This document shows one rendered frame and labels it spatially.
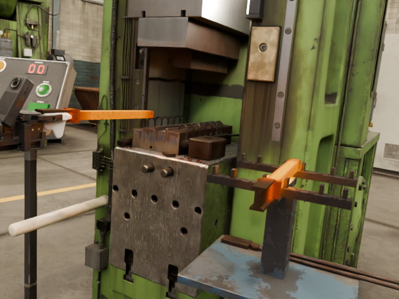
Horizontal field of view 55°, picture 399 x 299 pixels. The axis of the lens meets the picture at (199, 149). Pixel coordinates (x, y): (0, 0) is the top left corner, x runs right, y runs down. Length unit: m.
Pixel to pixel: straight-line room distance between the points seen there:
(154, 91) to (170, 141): 0.34
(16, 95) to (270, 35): 0.78
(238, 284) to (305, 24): 0.80
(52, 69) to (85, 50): 8.90
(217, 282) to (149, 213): 0.47
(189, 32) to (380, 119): 5.30
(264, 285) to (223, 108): 0.96
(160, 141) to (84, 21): 9.28
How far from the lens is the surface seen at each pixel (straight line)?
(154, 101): 1.58
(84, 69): 10.46
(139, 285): 1.46
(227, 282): 0.95
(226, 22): 1.41
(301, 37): 1.28
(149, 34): 1.36
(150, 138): 1.35
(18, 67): 1.64
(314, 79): 1.25
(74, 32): 10.34
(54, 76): 1.56
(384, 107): 6.37
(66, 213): 1.56
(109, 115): 1.09
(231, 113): 1.71
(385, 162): 6.41
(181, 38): 1.28
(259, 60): 1.28
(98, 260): 1.78
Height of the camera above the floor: 1.16
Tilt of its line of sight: 10 degrees down
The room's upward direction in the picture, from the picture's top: 5 degrees clockwise
